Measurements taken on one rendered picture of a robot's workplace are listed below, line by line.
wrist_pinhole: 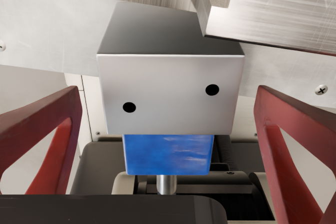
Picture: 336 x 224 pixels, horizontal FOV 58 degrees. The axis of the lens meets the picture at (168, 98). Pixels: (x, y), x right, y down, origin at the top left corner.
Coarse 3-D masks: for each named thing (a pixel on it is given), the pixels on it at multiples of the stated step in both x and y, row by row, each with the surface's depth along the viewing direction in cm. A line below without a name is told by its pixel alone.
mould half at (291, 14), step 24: (240, 0) 5; (264, 0) 5; (288, 0) 5; (312, 0) 5; (216, 24) 6; (240, 24) 6; (264, 24) 6; (288, 24) 6; (312, 24) 6; (288, 48) 6; (312, 48) 6
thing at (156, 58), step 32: (128, 32) 11; (160, 32) 11; (192, 32) 11; (128, 64) 10; (160, 64) 10; (192, 64) 10; (224, 64) 10; (128, 96) 11; (160, 96) 11; (192, 96) 11; (224, 96) 11; (128, 128) 12; (160, 128) 12; (192, 128) 12; (224, 128) 12; (128, 160) 15; (160, 160) 15; (192, 160) 15; (160, 192) 18
